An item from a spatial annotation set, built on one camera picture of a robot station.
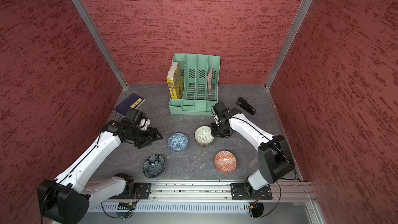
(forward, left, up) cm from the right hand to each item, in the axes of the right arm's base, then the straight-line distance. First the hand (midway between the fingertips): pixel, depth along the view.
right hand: (214, 137), depth 84 cm
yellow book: (+29, +22, +16) cm, 40 cm away
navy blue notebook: (+34, +57, -7) cm, 67 cm away
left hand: (-5, +30, +6) cm, 31 cm away
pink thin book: (+40, +1, +9) cm, 41 cm away
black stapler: (+28, -22, -6) cm, 36 cm away
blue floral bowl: (+1, +21, -7) cm, 22 cm away
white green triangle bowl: (+3, +6, -4) cm, 8 cm away
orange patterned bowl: (-11, -6, -8) cm, 15 cm away
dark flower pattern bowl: (-13, +33, -6) cm, 36 cm away
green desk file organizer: (+52, +7, 0) cm, 53 cm away
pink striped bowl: (-3, +6, -2) cm, 7 cm away
